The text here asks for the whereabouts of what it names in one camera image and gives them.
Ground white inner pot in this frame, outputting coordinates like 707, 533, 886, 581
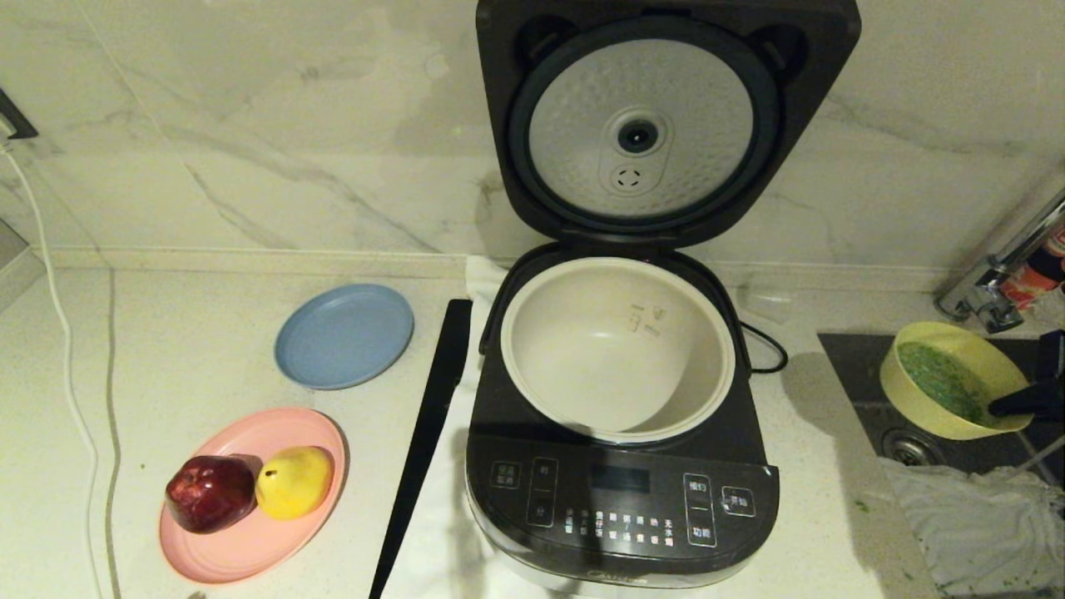
499, 255, 738, 445

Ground dark red apple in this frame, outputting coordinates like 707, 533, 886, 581
164, 453, 258, 535

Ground stainless steel sink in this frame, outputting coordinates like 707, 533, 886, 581
815, 330, 1065, 599

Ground white towel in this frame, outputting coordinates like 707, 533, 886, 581
379, 255, 583, 599

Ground black rice cooker body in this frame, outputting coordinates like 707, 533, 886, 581
463, 240, 782, 588

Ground black flat panel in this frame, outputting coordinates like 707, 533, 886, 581
368, 299, 474, 599

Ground white cable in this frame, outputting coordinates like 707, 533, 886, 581
0, 140, 111, 599

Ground round sink drain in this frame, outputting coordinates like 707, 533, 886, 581
879, 427, 946, 468

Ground blue round plate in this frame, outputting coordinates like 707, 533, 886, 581
274, 283, 416, 392

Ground white cloth in sink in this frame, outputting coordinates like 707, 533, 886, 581
880, 456, 1065, 597

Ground black wall fixture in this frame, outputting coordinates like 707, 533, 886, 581
0, 87, 40, 141

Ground chrome faucet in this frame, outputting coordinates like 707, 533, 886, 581
931, 186, 1065, 334

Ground black rice cooker lid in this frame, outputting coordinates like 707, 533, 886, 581
473, 0, 863, 249

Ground yellow bowl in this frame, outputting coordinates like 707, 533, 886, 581
879, 320, 1036, 442

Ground chopped green vegetable bits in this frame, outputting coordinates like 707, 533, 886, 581
896, 340, 1000, 428

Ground yellow pear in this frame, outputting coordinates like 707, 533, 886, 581
254, 445, 336, 522

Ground black power cord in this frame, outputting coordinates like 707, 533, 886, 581
736, 319, 790, 376

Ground pink round plate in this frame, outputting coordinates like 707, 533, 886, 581
158, 406, 349, 586

